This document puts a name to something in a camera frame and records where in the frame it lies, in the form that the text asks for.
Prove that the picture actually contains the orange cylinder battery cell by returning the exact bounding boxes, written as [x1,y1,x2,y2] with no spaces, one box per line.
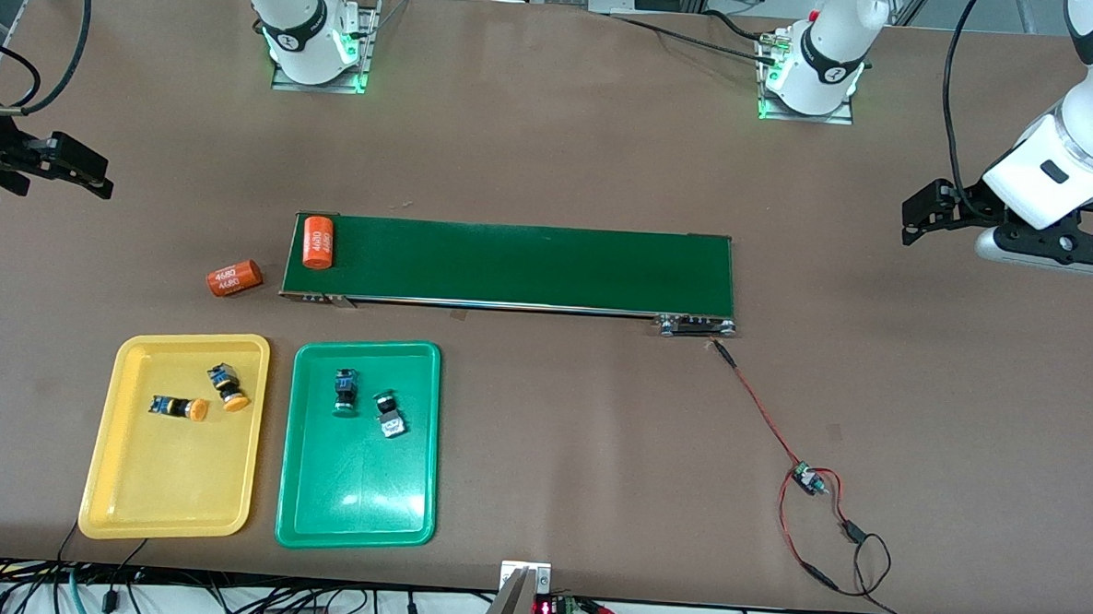
[206,257,265,301]
[301,215,336,270]

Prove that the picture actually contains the yellow-capped push button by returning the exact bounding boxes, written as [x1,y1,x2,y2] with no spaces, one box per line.
[206,361,253,414]
[149,394,210,423]

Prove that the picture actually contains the green-capped push button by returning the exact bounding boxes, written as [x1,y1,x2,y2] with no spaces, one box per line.
[333,367,362,419]
[373,389,410,440]

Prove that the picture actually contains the small speed controller module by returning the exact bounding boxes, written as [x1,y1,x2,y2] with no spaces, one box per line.
[789,461,833,499]

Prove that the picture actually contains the yellow plastic tray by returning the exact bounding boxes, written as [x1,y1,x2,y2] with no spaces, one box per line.
[77,326,271,548]

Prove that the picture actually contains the green plastic tray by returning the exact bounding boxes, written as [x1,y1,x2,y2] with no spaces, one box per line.
[274,335,443,555]

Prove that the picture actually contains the green conveyor belt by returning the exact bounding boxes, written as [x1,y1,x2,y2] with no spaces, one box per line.
[277,210,743,340]

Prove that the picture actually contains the aluminium table edge rail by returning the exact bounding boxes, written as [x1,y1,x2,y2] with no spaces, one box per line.
[0,0,33,91]

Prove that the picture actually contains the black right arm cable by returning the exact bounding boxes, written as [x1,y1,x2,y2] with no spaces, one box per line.
[0,0,93,120]

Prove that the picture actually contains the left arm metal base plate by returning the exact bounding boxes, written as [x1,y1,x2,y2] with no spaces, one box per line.
[756,26,859,125]

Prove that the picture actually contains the red and black wire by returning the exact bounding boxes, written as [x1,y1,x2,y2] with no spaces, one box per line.
[700,338,901,600]

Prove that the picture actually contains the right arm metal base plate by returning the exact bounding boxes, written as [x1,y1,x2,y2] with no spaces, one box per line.
[270,0,381,96]

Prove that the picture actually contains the black cable on table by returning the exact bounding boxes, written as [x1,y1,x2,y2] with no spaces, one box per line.
[602,12,786,69]

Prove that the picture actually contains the black looped power cable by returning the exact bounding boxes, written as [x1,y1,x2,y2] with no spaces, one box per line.
[801,517,971,614]

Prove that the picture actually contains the black cable bundle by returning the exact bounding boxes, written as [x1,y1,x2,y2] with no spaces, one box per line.
[0,514,500,614]

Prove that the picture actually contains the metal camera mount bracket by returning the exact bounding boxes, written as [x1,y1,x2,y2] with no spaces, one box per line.
[477,559,553,614]

